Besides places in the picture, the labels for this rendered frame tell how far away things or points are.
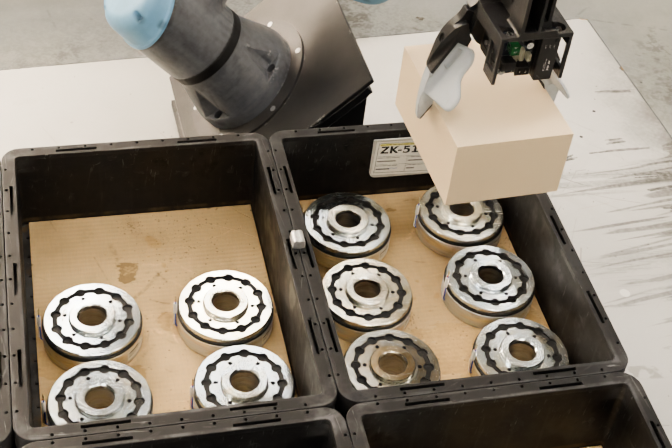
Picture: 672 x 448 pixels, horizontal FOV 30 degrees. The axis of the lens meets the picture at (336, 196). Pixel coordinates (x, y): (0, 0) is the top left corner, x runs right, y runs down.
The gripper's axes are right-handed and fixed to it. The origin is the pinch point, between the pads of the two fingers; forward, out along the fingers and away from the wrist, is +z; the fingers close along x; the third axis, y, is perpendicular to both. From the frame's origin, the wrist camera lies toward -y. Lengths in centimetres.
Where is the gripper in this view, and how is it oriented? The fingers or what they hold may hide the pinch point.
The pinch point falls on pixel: (482, 105)
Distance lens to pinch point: 127.1
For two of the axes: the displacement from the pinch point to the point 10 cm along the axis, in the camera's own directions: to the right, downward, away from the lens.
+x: 9.6, -1.2, 2.6
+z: -1.0, 7.2, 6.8
